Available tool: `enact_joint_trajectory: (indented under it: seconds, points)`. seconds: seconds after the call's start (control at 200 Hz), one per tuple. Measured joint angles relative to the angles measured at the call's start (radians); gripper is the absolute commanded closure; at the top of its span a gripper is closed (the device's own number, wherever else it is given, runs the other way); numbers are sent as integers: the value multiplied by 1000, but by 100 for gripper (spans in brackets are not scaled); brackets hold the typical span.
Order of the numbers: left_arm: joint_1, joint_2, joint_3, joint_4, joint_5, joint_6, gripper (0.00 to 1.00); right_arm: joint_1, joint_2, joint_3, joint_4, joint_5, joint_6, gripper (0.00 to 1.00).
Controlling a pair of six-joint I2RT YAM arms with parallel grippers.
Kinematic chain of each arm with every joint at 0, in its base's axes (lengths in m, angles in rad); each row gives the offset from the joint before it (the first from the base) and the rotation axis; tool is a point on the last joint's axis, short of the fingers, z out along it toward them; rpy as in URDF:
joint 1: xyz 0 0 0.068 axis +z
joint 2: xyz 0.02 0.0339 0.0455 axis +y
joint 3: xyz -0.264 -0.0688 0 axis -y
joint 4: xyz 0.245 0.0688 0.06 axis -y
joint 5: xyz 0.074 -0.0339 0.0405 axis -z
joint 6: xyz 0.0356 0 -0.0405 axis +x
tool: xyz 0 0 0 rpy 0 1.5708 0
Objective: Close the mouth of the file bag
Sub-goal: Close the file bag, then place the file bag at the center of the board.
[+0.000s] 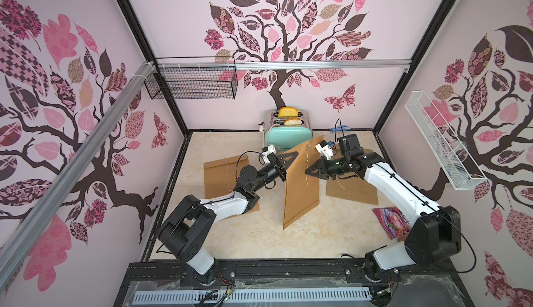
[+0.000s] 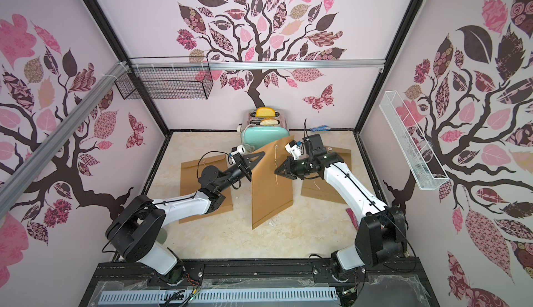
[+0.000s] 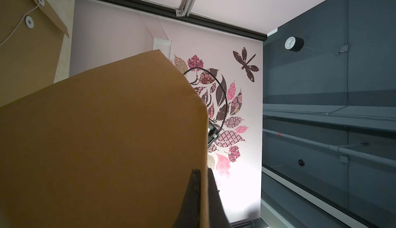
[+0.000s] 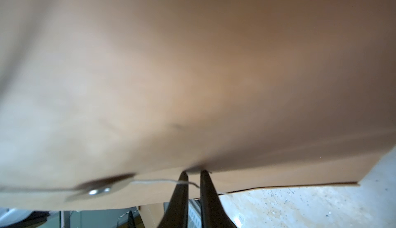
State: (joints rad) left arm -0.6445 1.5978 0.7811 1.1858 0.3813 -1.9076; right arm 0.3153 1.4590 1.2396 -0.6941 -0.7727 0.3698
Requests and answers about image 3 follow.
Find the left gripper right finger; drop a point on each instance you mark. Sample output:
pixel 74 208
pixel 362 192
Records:
pixel 217 216

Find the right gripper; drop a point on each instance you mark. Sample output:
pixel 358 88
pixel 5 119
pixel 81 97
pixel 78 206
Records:
pixel 212 133

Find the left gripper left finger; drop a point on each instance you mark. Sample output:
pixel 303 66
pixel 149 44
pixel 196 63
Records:
pixel 189 216

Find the brown file bag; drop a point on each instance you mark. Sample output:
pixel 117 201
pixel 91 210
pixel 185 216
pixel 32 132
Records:
pixel 112 147
pixel 36 38

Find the black round ceiling lamp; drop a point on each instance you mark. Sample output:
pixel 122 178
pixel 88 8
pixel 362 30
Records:
pixel 294 44

